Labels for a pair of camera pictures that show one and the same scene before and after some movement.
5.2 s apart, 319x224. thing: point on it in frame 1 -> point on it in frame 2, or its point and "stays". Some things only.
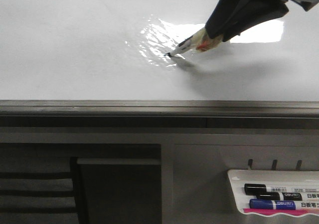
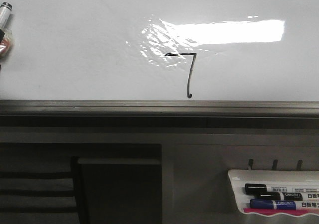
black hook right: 298,165 stays
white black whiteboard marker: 201,41 -> 5,9
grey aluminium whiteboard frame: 160,108 stays
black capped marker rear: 252,189 stays
